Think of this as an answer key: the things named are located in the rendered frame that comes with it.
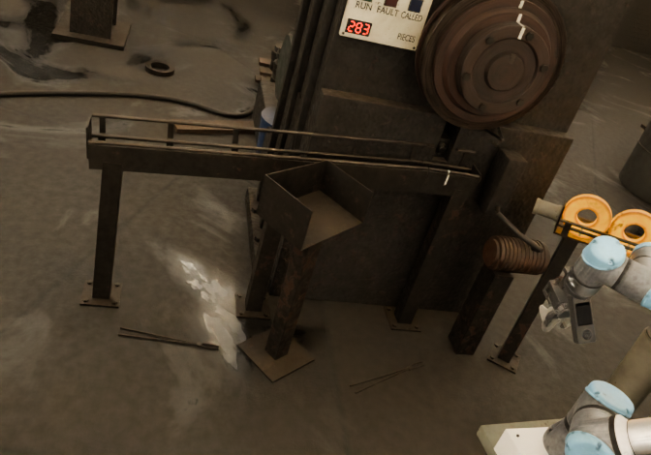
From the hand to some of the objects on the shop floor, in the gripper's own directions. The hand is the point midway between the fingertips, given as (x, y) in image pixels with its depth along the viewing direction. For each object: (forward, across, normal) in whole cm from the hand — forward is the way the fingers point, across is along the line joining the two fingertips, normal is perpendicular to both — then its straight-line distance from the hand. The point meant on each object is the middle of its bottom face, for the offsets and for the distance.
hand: (555, 328), depth 158 cm
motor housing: (+92, -11, -33) cm, 98 cm away
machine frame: (+103, +18, -91) cm, 139 cm away
